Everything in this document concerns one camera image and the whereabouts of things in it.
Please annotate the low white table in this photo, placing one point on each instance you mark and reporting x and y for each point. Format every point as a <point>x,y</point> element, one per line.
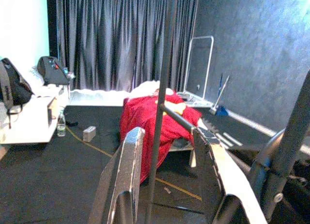
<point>193,158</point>

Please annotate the red cloth with yellow star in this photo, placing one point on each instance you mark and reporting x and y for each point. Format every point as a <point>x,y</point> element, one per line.
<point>140,122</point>

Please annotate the crumpled white cloth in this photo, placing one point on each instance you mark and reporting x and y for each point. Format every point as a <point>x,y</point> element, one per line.
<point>145,88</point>

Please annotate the small grey box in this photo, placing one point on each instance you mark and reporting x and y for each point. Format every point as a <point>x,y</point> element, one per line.
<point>89,134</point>

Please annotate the white shelf unit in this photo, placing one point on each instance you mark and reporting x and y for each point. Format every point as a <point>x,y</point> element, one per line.
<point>29,122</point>

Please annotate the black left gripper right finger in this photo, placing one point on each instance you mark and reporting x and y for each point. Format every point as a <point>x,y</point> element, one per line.
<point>210,175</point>

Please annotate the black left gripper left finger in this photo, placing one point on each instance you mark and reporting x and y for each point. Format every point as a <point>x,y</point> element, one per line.
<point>121,170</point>

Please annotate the clear plastic water bottle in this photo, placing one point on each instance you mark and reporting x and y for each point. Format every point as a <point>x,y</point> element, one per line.
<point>61,127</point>

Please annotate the white metal tube frame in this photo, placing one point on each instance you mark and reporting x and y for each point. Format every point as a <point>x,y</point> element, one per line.
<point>193,101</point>

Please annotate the black metal garment rack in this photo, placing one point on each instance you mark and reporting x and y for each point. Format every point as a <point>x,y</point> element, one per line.
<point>164,76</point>

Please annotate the dark pleated curtain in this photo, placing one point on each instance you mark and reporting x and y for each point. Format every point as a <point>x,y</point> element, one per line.
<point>109,39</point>

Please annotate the black bag with red tag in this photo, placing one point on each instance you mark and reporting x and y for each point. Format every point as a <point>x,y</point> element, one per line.
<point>52,71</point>

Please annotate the white raised platform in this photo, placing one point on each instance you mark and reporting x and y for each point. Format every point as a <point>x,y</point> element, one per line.
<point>97,98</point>

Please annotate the blue broom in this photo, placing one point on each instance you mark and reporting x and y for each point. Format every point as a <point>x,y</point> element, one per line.
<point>221,110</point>

